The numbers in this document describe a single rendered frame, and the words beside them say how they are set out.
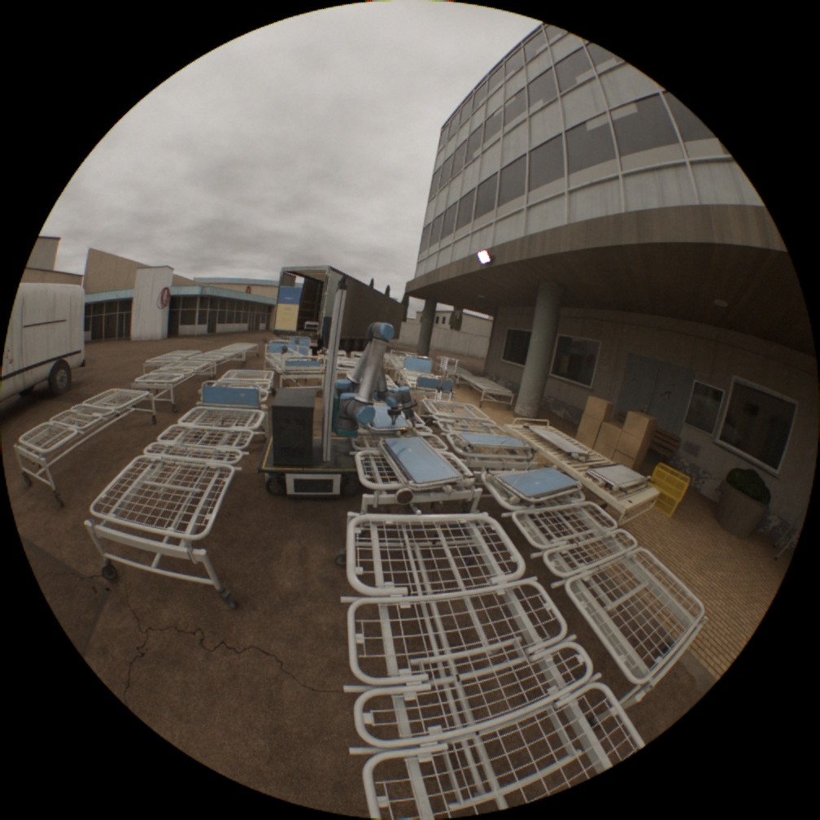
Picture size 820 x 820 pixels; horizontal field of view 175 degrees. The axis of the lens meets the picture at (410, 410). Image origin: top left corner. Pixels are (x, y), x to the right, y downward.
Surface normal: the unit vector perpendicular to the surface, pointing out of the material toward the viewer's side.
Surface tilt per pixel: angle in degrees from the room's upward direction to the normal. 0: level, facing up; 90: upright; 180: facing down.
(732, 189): 90
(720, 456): 90
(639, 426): 90
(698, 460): 90
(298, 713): 0
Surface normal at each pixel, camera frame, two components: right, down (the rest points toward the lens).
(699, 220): -0.94, -0.06
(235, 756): 0.15, -0.95
